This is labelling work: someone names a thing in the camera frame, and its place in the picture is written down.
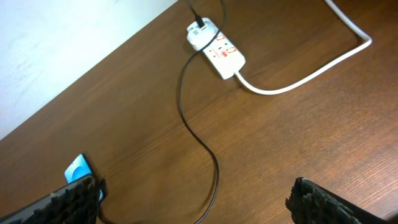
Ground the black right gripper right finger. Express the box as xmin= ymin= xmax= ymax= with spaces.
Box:
xmin=285 ymin=177 xmax=389 ymax=224

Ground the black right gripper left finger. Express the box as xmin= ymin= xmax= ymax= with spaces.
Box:
xmin=1 ymin=174 xmax=106 ymax=224

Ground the white usb charger adapter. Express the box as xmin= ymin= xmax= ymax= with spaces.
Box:
xmin=187 ymin=17 xmax=218 ymax=51

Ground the blue smartphone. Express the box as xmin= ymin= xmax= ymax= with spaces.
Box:
xmin=64 ymin=153 xmax=99 ymax=184

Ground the white power strip cord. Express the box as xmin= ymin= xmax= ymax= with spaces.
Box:
xmin=233 ymin=0 xmax=373 ymax=96

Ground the white power strip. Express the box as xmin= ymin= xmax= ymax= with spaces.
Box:
xmin=202 ymin=32 xmax=246 ymax=80

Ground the black charging cable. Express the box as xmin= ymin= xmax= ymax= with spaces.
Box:
xmin=98 ymin=0 xmax=227 ymax=224

